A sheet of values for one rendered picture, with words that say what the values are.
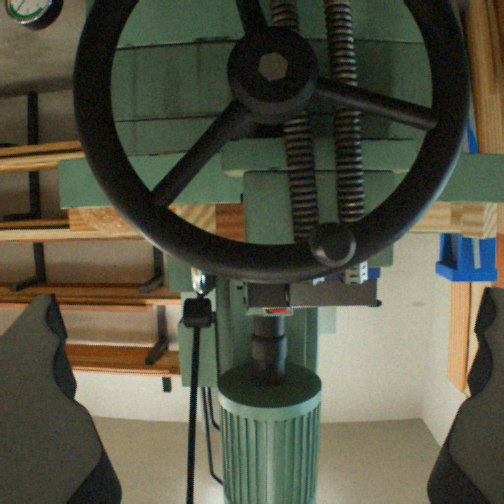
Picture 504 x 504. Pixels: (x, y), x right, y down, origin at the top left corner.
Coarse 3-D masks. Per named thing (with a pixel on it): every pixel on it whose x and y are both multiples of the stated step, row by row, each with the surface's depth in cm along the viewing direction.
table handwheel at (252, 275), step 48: (96, 0) 25; (240, 0) 25; (432, 0) 24; (96, 48) 25; (240, 48) 24; (288, 48) 24; (432, 48) 25; (96, 96) 26; (240, 96) 25; (288, 96) 24; (336, 96) 26; (384, 96) 26; (432, 96) 26; (96, 144) 26; (432, 144) 26; (144, 192) 27; (432, 192) 26; (192, 240) 27; (384, 240) 26
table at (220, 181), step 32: (64, 160) 45; (160, 160) 45; (224, 160) 35; (256, 160) 35; (320, 160) 35; (384, 160) 35; (480, 160) 43; (64, 192) 46; (96, 192) 45; (192, 192) 45; (224, 192) 45; (448, 192) 44; (480, 192) 44
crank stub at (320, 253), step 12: (312, 228) 27; (324, 228) 22; (336, 228) 21; (312, 240) 22; (324, 240) 21; (336, 240) 21; (348, 240) 21; (312, 252) 23; (324, 252) 21; (336, 252) 21; (348, 252) 21; (324, 264) 22; (336, 264) 22
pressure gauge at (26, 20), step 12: (12, 0) 36; (36, 0) 36; (48, 0) 36; (60, 0) 38; (12, 12) 37; (24, 12) 37; (36, 12) 37; (48, 12) 37; (60, 12) 39; (24, 24) 37; (36, 24) 38; (48, 24) 39
